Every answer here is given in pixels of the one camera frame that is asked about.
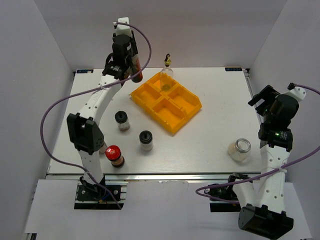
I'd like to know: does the clear oil bottle gold spout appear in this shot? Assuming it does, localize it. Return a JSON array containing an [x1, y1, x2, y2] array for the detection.
[[160, 53, 174, 92]]

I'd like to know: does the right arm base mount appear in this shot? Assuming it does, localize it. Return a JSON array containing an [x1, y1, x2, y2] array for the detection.
[[204, 186, 241, 213]]

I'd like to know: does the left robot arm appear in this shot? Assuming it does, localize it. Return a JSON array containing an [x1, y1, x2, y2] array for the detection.
[[66, 30, 138, 200]]

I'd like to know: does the left xdof label sticker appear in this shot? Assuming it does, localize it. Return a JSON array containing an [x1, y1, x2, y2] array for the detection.
[[76, 69, 94, 74]]

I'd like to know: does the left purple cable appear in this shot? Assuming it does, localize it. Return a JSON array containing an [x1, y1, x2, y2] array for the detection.
[[39, 21, 152, 210]]

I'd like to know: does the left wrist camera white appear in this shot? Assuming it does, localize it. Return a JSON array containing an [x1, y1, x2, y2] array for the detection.
[[113, 17, 132, 38]]

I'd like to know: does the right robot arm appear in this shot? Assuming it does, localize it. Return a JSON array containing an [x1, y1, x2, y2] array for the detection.
[[225, 85, 306, 240]]

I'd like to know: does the red-lid spice jar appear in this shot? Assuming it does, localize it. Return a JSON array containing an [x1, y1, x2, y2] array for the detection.
[[105, 145, 125, 168]]

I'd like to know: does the dark sauce bottle black cap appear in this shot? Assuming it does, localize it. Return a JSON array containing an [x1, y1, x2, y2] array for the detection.
[[131, 54, 143, 83]]

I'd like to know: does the open clear glass jar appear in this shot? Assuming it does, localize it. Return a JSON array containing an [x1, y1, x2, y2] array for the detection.
[[227, 138, 252, 163]]

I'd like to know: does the grey-lid small spice jar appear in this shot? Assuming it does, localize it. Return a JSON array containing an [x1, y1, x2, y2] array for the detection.
[[99, 144, 108, 155]]

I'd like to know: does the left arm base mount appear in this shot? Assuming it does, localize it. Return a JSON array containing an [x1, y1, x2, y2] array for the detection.
[[74, 176, 127, 210]]

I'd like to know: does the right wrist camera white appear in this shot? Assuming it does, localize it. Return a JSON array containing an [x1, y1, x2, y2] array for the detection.
[[287, 82, 307, 102]]

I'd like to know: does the xdof label sticker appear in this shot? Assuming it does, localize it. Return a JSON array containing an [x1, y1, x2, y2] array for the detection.
[[76, 69, 94, 74], [224, 67, 243, 72]]

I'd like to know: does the black-cap spice jar left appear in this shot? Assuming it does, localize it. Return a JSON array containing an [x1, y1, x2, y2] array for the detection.
[[114, 110, 130, 132]]

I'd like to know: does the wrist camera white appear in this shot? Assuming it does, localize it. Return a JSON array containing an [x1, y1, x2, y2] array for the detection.
[[113, 17, 132, 38], [287, 82, 307, 102]]

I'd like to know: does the black-cap white spice jar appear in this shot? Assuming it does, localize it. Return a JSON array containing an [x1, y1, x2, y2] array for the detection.
[[139, 130, 153, 151]]

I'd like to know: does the yellow four-compartment bin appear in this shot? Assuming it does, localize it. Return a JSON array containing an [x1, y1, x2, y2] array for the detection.
[[130, 72, 202, 135]]

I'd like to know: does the right xdof label sticker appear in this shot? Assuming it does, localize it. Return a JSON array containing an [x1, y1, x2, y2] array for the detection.
[[224, 67, 243, 72]]

